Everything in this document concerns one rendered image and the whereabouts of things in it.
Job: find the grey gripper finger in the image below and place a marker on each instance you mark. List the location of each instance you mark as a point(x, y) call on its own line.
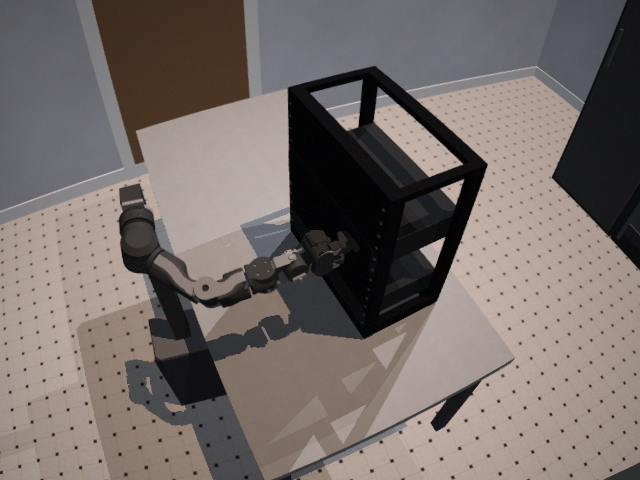
point(339, 259)
point(339, 246)

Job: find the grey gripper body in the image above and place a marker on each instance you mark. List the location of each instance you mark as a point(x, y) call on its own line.
point(312, 246)

